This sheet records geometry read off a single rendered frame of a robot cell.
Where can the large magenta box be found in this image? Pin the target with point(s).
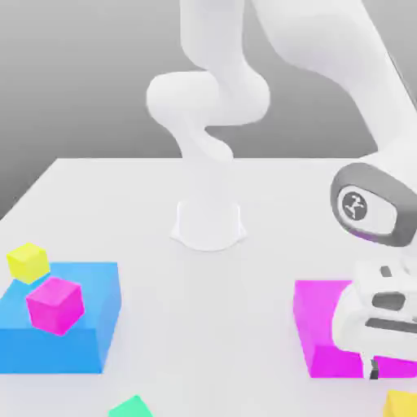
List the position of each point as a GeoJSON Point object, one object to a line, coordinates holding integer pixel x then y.
{"type": "Point", "coordinates": [317, 312]}

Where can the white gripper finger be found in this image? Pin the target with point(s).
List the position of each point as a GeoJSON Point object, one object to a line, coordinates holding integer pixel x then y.
{"type": "Point", "coordinates": [369, 365]}

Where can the small magenta cube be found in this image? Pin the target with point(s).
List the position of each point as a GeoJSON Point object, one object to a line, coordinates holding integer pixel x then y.
{"type": "Point", "coordinates": [55, 306]}

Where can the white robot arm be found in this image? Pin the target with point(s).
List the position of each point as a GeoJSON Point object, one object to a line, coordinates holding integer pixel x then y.
{"type": "Point", "coordinates": [228, 91]}

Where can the small green cube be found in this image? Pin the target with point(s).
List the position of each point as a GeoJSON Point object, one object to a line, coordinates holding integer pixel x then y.
{"type": "Point", "coordinates": [130, 409]}

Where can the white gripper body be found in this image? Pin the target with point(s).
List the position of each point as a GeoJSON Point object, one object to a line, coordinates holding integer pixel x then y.
{"type": "Point", "coordinates": [350, 329]}

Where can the large blue box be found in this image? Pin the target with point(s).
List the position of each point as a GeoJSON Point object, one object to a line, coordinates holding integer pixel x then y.
{"type": "Point", "coordinates": [58, 345]}

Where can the small yellow cube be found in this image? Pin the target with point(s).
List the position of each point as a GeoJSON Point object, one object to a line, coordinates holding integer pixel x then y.
{"type": "Point", "coordinates": [27, 262]}
{"type": "Point", "coordinates": [402, 405]}

